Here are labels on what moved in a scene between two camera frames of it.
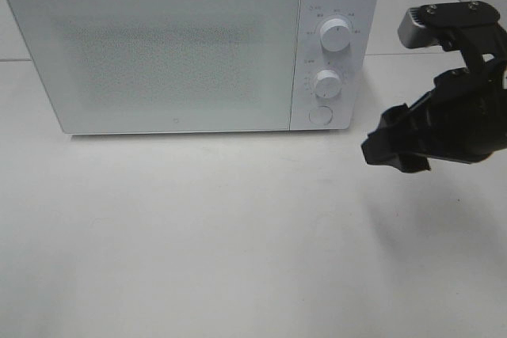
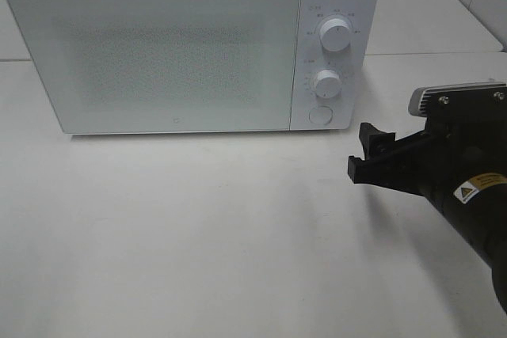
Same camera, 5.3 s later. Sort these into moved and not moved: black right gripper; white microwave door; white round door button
Moved: black right gripper
Not moved: white round door button; white microwave door
